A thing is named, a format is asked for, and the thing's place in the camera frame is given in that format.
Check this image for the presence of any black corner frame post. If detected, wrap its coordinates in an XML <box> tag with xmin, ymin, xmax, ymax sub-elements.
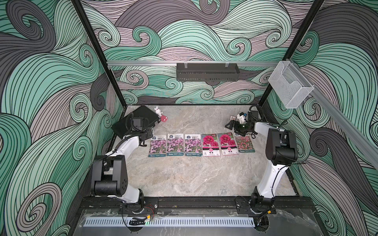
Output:
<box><xmin>258</xmin><ymin>0</ymin><xmax>325</xmax><ymax>107</ymax></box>
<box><xmin>71</xmin><ymin>0</ymin><xmax>128</xmax><ymax>110</ymax></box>

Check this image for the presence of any white rabbit figurine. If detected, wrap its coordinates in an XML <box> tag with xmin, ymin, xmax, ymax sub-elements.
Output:
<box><xmin>154</xmin><ymin>106</ymin><xmax>163</xmax><ymax>117</ymax></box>

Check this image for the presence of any black wall tray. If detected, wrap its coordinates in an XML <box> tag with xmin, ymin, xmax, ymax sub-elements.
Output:
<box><xmin>176</xmin><ymin>64</ymin><xmax>240</xmax><ymax>83</ymax></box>

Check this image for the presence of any aluminium rail back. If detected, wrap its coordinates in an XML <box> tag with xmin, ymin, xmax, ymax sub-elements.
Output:
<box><xmin>107</xmin><ymin>60</ymin><xmax>279</xmax><ymax>67</ymax></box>

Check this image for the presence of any white slotted cable duct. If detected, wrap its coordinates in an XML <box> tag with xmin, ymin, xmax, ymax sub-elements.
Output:
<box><xmin>83</xmin><ymin>217</ymin><xmax>255</xmax><ymax>228</ymax></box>

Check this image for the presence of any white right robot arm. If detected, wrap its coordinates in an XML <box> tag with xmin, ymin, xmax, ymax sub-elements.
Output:
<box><xmin>225</xmin><ymin>111</ymin><xmax>298</xmax><ymax>207</ymax></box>

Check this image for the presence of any black corner frame post left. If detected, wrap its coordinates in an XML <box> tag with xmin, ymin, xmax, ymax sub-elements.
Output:
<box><xmin>71</xmin><ymin>0</ymin><xmax>128</xmax><ymax>110</ymax></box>

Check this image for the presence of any hollyhock seed packet pink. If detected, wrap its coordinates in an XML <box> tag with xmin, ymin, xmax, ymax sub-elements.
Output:
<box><xmin>217</xmin><ymin>132</ymin><xmax>239</xmax><ymax>156</ymax></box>

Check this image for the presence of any aluminium rail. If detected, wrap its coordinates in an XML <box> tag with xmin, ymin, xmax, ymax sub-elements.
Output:
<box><xmin>107</xmin><ymin>60</ymin><xmax>279</xmax><ymax>67</ymax></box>
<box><xmin>287</xmin><ymin>59</ymin><xmax>378</xmax><ymax>169</ymax></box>

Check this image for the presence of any black corner frame post right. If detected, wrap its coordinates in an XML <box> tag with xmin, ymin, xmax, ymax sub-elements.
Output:
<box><xmin>258</xmin><ymin>0</ymin><xmax>325</xmax><ymax>107</ymax></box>

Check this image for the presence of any pink mushroom toy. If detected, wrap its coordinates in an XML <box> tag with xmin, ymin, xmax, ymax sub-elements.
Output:
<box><xmin>160</xmin><ymin>115</ymin><xmax>168</xmax><ymax>122</ymax></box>

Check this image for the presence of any aluminium rail right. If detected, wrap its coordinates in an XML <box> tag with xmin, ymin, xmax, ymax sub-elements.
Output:
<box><xmin>287</xmin><ymin>59</ymin><xmax>378</xmax><ymax>169</ymax></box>

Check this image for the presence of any clear acrylic wall holder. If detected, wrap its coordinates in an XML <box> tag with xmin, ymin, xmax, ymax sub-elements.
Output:
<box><xmin>268</xmin><ymin>61</ymin><xmax>314</xmax><ymax>109</ymax></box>

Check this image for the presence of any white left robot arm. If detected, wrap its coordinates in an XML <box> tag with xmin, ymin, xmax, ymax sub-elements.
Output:
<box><xmin>91</xmin><ymin>117</ymin><xmax>153</xmax><ymax>208</ymax></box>

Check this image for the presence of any black metal case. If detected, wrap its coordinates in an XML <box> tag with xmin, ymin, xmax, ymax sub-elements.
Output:
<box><xmin>111</xmin><ymin>105</ymin><xmax>160</xmax><ymax>138</ymax></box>

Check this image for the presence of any mixed daisy flower seed packet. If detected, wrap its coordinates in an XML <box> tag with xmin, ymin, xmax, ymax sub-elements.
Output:
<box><xmin>235</xmin><ymin>135</ymin><xmax>255</xmax><ymax>153</ymax></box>

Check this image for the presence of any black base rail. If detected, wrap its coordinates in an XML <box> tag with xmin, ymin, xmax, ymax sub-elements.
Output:
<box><xmin>78</xmin><ymin>196</ymin><xmax>314</xmax><ymax>216</ymax></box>

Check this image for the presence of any pink cosmos seed packet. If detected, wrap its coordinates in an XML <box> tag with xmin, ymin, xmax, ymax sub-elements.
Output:
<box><xmin>184</xmin><ymin>134</ymin><xmax>202</xmax><ymax>156</ymax></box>
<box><xmin>166</xmin><ymin>134</ymin><xmax>184</xmax><ymax>156</ymax></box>
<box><xmin>148</xmin><ymin>135</ymin><xmax>167</xmax><ymax>157</ymax></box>

